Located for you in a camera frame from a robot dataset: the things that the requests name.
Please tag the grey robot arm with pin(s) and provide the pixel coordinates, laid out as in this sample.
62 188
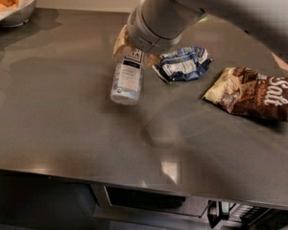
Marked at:
155 26

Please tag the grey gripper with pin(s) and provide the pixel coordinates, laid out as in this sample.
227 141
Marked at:
140 35

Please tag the crumpled blue white wrapper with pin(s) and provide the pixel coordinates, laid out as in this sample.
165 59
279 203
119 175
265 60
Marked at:
184 64

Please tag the black appliance under table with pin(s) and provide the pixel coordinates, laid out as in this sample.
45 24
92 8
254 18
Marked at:
234 216

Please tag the stainless microwave under table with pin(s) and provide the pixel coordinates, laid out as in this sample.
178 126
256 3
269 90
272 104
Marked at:
149 208

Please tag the metal fruit bowl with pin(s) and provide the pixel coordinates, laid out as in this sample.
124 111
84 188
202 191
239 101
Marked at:
17 14

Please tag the brown chocolate snack bag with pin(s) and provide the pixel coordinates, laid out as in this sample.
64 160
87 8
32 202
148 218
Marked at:
243 91

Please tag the clear plastic water bottle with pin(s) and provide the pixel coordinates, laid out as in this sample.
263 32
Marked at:
127 78

